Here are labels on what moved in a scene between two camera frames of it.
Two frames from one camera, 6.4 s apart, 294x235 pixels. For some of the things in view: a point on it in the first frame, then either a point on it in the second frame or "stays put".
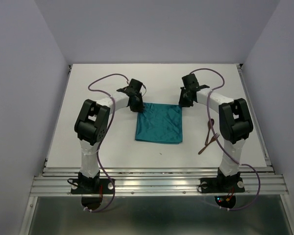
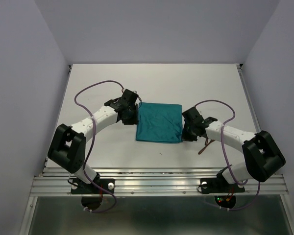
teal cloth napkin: (159, 123) stays put
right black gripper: (182, 102) → (185, 136)
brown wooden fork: (214, 138) stays put
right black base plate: (222, 185) stays put
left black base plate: (90, 186) stays put
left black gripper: (140, 108) → (134, 120)
